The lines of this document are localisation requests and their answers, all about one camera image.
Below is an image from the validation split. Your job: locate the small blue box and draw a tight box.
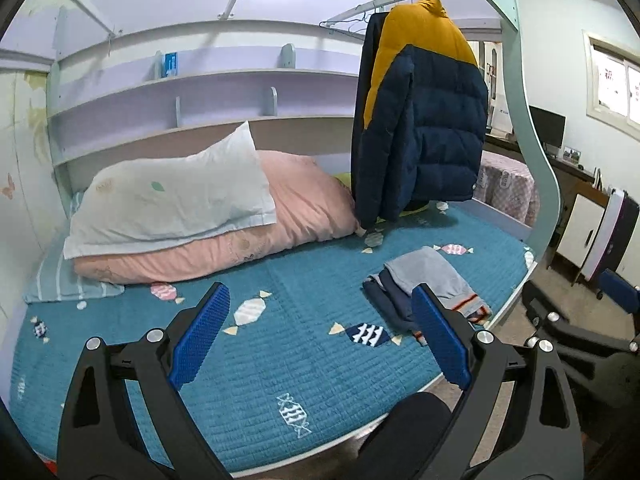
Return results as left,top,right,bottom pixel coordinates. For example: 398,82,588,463
162,52,179,78

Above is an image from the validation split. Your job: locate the metal clothes rail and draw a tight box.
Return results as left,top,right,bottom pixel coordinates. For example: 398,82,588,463
316,0,501,44

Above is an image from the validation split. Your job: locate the mint green bed frame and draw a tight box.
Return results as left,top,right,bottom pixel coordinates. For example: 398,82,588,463
485,0,561,262

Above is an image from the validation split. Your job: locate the navy and yellow puffer jacket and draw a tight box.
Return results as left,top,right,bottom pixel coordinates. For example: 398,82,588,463
350,0,488,230

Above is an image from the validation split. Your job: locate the pink patterned blanket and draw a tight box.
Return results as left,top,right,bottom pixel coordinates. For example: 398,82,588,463
473,151,540,228

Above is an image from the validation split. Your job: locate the black computer monitor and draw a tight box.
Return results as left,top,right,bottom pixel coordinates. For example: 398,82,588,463
529,106,566,150

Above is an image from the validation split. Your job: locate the white cabinet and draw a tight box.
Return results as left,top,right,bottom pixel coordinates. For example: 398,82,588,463
556,182,608,270

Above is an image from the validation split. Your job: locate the blue striped pillow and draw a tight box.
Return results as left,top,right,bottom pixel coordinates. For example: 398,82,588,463
23,219,125,304

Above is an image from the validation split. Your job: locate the window with white frame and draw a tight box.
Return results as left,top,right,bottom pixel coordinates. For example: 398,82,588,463
582,32,639,141

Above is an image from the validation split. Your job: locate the white pillow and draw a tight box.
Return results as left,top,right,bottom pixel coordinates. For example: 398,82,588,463
63,122,277,259

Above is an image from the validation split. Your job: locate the teal quilted bedspread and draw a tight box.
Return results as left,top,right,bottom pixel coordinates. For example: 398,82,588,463
9,207,527,472

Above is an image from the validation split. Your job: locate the purple wall shelf unit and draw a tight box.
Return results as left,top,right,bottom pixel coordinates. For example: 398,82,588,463
47,21,361,192

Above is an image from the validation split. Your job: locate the grey and navy jacket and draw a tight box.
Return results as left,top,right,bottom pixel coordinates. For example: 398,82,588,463
362,246,492,346

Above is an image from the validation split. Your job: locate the pink folded duvet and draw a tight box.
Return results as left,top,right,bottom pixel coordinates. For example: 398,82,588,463
74,151,359,285

